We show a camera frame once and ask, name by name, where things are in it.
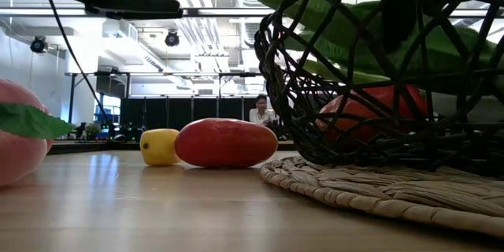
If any green romaine lettuce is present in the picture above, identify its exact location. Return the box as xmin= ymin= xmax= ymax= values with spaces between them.
xmin=217 ymin=0 xmax=504 ymax=98

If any red apple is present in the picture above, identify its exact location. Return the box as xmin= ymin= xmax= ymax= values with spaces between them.
xmin=314 ymin=84 xmax=430 ymax=145

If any yellow lemon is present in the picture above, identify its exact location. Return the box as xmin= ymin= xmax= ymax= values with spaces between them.
xmin=139 ymin=128 xmax=182 ymax=167

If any pink peach with leaf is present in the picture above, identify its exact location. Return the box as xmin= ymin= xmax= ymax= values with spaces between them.
xmin=0 ymin=77 xmax=75 ymax=187

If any red oblong mango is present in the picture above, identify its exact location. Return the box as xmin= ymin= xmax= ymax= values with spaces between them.
xmin=174 ymin=117 xmax=279 ymax=169

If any dark brown wicker basket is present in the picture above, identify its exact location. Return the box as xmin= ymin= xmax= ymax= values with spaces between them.
xmin=254 ymin=0 xmax=504 ymax=178

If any black ceiling spot lamp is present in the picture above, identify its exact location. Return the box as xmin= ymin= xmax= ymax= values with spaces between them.
xmin=164 ymin=29 xmax=181 ymax=48
xmin=30 ymin=35 xmax=50 ymax=54

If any small background potted plant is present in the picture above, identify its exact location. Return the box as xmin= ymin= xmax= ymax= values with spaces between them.
xmin=84 ymin=122 xmax=103 ymax=140

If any person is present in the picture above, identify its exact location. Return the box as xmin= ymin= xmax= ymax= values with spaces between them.
xmin=248 ymin=93 xmax=279 ymax=127

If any round woven straw mat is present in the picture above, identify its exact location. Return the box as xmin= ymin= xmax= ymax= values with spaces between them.
xmin=259 ymin=155 xmax=504 ymax=239

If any black hanging cable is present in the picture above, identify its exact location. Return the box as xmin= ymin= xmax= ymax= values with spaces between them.
xmin=44 ymin=0 xmax=114 ymax=128

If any black background workstation frame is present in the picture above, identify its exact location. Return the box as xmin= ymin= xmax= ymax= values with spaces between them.
xmin=65 ymin=71 xmax=261 ymax=132

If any black aluminium table frame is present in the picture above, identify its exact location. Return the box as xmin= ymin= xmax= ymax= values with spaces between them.
xmin=47 ymin=138 xmax=296 ymax=155

